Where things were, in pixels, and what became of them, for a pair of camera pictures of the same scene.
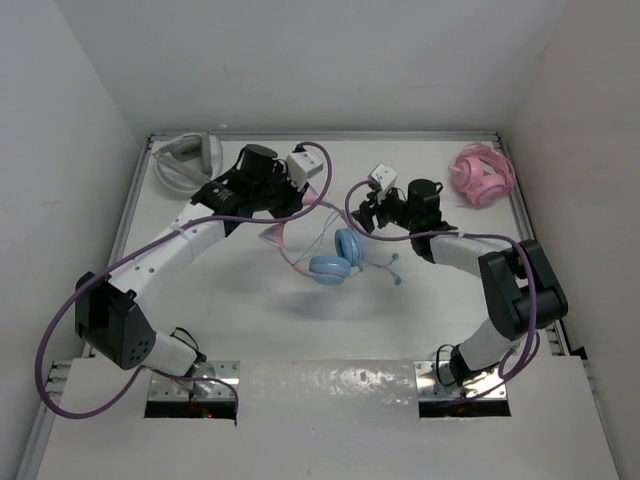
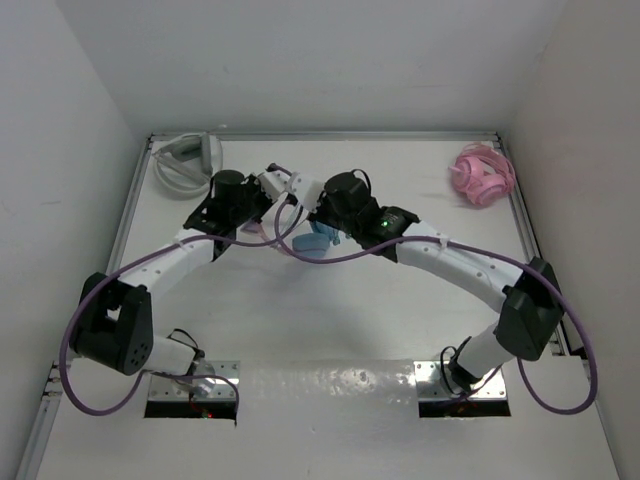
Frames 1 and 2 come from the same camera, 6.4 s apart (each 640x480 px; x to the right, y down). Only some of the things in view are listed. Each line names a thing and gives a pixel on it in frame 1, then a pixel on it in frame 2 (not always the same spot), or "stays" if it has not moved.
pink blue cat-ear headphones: x=348 y=250 -> x=314 y=244
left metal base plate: x=163 y=388 stays
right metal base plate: x=445 y=381 stays
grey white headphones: x=188 y=163 stays
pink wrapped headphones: x=483 y=174 stays
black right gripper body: x=393 y=209 -> x=327 y=213
